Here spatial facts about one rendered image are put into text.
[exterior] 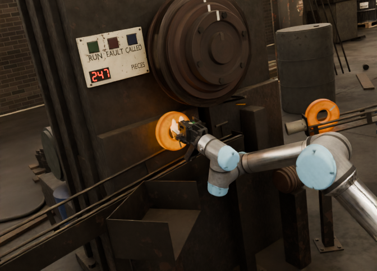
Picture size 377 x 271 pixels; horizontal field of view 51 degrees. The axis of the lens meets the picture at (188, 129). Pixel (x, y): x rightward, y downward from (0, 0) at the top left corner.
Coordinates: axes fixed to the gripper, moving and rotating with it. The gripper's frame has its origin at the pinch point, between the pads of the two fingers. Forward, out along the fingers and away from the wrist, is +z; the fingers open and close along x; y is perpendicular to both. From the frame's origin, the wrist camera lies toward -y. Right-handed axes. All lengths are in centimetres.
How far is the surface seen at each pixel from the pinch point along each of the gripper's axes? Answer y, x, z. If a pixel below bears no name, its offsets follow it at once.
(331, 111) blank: -8, -73, -23
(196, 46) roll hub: 32.1, -9.0, -3.9
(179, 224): -15.9, 20.5, -32.7
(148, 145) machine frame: -7.3, 9.2, 4.3
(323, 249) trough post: -76, -63, -39
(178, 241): -14.7, 26.0, -39.9
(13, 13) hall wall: -82, -87, 606
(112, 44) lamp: 31.9, 13.8, 17.9
